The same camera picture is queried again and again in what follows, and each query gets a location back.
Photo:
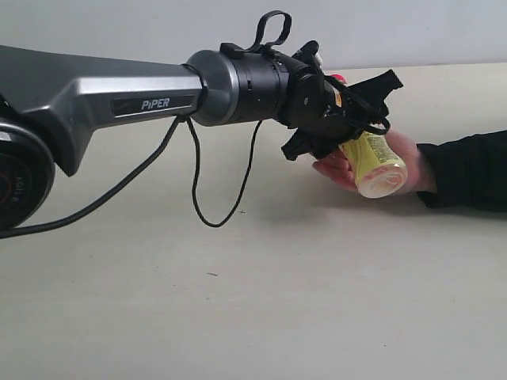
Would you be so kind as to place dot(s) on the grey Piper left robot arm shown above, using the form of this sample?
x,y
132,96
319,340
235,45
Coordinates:
x,y
52,103

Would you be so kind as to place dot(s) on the yellow bottle with red cap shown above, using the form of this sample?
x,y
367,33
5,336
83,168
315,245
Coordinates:
x,y
378,171

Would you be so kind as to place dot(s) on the person's open hand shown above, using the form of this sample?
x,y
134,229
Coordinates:
x,y
337,168

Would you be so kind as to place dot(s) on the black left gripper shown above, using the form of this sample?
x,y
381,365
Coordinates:
x,y
310,105

